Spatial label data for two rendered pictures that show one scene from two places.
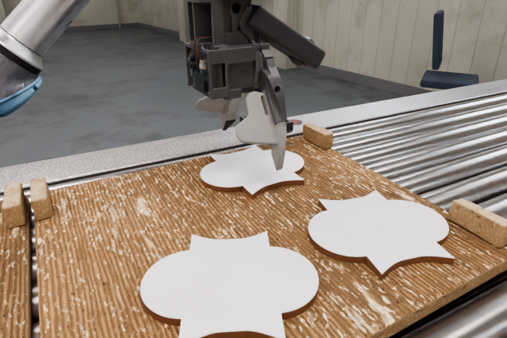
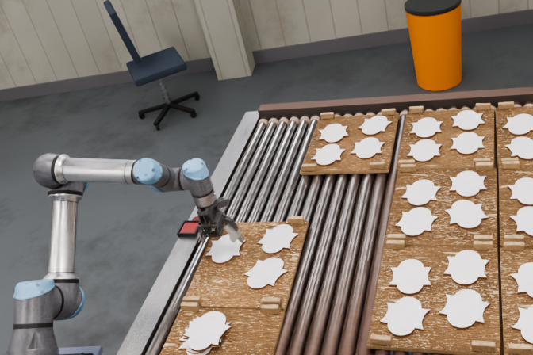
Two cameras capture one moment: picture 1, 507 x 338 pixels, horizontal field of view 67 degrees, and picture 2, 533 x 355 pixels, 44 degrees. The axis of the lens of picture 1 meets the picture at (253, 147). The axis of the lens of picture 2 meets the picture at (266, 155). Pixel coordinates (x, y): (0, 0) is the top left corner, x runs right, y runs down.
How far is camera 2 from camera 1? 1.90 m
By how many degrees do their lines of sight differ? 36
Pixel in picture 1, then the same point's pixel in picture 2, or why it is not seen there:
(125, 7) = not seen: outside the picture
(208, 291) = (265, 276)
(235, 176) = (227, 254)
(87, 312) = (249, 299)
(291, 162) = not seen: hidden behind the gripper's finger
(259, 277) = (270, 267)
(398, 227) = (281, 235)
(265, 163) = (227, 244)
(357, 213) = (270, 238)
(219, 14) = (211, 213)
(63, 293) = (239, 302)
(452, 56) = (132, 28)
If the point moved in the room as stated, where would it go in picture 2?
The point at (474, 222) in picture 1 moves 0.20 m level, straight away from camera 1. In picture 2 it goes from (295, 221) to (281, 191)
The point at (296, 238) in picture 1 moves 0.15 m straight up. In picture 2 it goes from (264, 256) to (254, 222)
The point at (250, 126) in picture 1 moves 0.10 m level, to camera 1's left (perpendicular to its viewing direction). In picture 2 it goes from (232, 236) to (211, 254)
